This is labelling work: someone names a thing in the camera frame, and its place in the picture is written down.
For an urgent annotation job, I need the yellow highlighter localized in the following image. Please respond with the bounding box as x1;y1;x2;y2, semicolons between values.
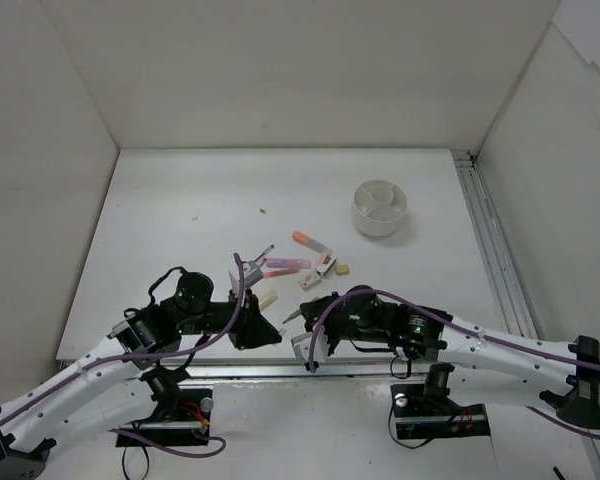
259;290;278;310

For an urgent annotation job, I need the green slim highlighter pen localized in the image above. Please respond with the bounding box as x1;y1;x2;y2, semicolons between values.
282;309;302;324

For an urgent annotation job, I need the salmon slim highlighter pen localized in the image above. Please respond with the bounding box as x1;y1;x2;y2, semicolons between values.
263;268;300;279

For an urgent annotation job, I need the purple highlighter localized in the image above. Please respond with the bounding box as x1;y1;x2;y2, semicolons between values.
265;257;311;269

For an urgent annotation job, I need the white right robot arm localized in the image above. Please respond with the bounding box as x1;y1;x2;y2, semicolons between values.
291;285;600;430

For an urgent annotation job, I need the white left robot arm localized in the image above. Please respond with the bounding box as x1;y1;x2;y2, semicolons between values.
0;270;282;479

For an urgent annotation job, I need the tan eraser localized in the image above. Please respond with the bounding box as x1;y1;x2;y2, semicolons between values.
335;265;350;276

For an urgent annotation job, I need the white staples box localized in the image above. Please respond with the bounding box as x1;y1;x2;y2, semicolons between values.
298;271;322;291

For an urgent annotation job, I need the pink white mini stapler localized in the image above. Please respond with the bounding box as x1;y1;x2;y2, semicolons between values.
315;251;336;277

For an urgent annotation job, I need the blue gel pen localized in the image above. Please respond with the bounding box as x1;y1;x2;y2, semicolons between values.
252;244;275;263

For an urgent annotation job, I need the orange cap highlighter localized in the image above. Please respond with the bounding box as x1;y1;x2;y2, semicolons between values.
292;231;332;254

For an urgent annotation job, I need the white round compartment organizer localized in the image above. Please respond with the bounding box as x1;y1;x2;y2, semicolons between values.
351;180;407;237

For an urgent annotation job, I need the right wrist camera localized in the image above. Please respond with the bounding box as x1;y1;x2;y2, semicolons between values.
291;328;329;363

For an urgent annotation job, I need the aluminium front rail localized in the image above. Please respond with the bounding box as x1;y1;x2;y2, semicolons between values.
54;357;431;384

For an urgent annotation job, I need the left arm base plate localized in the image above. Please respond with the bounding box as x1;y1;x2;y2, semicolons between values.
120;370;214;447

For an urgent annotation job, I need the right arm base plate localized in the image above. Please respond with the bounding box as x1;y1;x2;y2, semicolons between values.
387;363;491;450

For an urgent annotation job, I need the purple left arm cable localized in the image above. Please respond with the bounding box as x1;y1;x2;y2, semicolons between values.
0;253;249;459

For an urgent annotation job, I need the aluminium side rail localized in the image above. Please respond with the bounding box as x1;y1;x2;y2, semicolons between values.
451;149;600;479

